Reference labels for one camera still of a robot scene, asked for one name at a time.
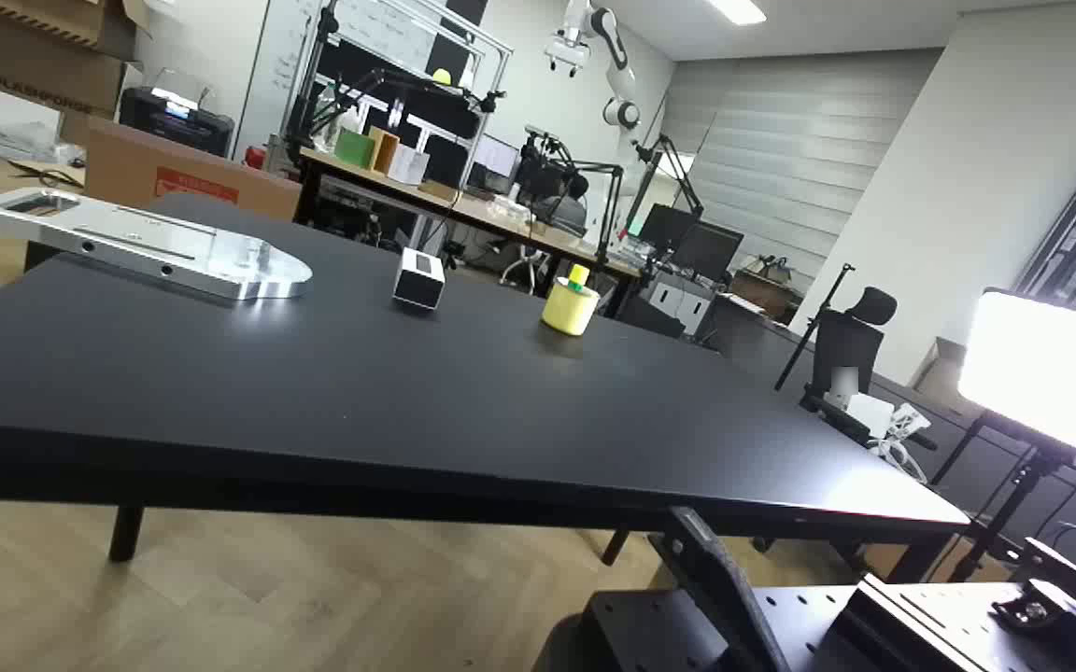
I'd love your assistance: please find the brown cardboard box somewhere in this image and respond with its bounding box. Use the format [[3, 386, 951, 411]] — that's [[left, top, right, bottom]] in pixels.
[[78, 114, 308, 227]]

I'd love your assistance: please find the green box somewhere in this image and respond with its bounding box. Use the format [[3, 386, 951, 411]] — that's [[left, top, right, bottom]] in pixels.
[[333, 126, 378, 172]]

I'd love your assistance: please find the black office chair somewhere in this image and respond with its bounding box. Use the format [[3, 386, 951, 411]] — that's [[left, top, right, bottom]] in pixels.
[[795, 282, 905, 416]]

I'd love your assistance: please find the bright light panel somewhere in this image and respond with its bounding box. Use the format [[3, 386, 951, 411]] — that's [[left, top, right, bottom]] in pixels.
[[956, 288, 1076, 476]]

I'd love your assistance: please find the long ceiling light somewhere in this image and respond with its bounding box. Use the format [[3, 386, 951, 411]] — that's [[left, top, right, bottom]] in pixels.
[[704, 0, 770, 31]]

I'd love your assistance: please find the black computer monitor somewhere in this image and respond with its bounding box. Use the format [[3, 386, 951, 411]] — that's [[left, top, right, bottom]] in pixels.
[[637, 202, 747, 288]]

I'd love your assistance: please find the long wooden desk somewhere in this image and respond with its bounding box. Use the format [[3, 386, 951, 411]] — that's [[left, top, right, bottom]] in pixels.
[[296, 145, 642, 282]]

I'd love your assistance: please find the black shelf rack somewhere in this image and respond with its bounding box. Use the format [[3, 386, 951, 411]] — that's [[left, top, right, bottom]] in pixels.
[[290, 0, 520, 161]]

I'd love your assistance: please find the black tripod pole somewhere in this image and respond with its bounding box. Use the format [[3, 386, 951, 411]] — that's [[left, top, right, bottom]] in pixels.
[[770, 261, 860, 395]]

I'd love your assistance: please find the small white black box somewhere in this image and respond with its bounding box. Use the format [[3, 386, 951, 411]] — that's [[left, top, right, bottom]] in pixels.
[[389, 247, 449, 318]]

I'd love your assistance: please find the yellow cup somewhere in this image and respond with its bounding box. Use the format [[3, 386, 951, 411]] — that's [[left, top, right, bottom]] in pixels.
[[537, 281, 603, 340]]

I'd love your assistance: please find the black printer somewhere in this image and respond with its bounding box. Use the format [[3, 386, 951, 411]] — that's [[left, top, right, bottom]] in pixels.
[[115, 83, 241, 161]]

